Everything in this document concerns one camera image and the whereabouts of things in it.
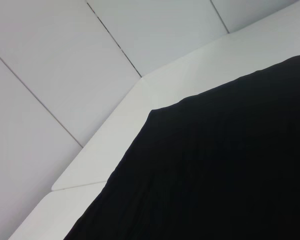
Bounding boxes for black t-shirt with FREE print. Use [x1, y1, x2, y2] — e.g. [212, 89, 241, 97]
[62, 51, 300, 240]

